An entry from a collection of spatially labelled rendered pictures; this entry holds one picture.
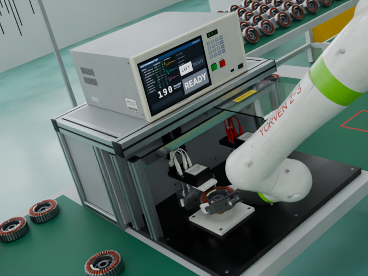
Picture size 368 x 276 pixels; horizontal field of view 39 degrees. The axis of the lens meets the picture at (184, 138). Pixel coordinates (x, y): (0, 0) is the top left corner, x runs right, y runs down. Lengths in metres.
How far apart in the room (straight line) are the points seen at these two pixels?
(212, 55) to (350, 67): 0.74
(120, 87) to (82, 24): 6.96
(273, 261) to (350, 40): 0.71
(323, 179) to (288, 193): 0.47
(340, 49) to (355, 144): 0.99
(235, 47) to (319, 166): 0.50
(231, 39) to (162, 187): 0.56
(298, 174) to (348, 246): 1.44
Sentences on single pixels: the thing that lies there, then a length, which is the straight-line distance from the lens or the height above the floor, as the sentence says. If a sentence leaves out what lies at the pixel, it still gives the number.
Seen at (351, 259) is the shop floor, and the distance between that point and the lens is 2.62.
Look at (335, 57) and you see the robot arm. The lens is 1.03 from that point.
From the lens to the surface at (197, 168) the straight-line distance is 1.63.
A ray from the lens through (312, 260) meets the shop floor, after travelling 2.63.
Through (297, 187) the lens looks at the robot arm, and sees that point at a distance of 1.29.
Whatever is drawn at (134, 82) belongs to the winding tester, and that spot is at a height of 1.24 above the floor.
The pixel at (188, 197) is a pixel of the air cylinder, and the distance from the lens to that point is 1.70.
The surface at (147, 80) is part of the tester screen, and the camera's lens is 1.52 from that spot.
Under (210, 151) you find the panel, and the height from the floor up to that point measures 0.84.
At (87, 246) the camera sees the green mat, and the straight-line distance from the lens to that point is 1.75.
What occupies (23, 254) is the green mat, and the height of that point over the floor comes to 0.75.
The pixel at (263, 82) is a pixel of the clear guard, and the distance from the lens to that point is 1.80.
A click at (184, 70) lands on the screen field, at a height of 1.22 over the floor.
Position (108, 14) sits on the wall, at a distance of 8.79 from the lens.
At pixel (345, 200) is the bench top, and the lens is 1.68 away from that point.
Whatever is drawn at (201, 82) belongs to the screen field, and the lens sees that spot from 1.65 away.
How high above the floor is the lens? 1.69
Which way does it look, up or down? 25 degrees down
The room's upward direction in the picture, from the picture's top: 14 degrees counter-clockwise
